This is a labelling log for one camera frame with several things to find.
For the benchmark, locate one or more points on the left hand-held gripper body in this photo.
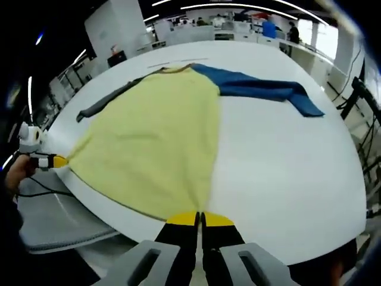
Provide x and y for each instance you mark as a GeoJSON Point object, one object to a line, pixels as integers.
{"type": "Point", "coordinates": [29, 138]}

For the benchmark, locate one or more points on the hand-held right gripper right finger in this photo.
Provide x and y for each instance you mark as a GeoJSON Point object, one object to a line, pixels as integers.
{"type": "Point", "coordinates": [238, 268]}

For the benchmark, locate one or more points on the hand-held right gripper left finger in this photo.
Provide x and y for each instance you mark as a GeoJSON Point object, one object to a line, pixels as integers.
{"type": "Point", "coordinates": [149, 268]}

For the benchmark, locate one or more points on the yellow blue grey garment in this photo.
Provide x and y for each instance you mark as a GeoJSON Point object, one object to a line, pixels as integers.
{"type": "Point", "coordinates": [149, 134]}

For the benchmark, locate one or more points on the person's left hand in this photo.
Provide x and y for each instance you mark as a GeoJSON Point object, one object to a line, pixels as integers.
{"type": "Point", "coordinates": [18, 172]}

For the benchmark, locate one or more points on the black cabinet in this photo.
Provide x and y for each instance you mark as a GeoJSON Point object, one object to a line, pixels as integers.
{"type": "Point", "coordinates": [116, 59]}

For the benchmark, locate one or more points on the wide white pillar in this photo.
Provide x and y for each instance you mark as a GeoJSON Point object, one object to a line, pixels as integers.
{"type": "Point", "coordinates": [116, 26]}

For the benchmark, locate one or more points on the white cabinet row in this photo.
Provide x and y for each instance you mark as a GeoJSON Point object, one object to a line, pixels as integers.
{"type": "Point", "coordinates": [190, 34]}

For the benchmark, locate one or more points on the ceiling light strip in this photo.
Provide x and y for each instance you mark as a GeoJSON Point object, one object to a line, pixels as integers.
{"type": "Point", "coordinates": [208, 5]}

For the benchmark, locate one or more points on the black tripod stand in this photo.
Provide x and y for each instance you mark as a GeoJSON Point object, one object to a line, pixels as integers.
{"type": "Point", "coordinates": [361, 86]}

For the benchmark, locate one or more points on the white lab counter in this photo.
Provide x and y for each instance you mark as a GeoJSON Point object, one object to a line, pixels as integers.
{"type": "Point", "coordinates": [309, 59]}

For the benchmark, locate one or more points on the blue bin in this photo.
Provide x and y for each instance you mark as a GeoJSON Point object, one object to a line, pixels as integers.
{"type": "Point", "coordinates": [269, 29]}

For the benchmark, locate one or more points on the narrow white pillar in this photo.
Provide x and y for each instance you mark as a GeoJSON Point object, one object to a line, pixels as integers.
{"type": "Point", "coordinates": [346, 50]}

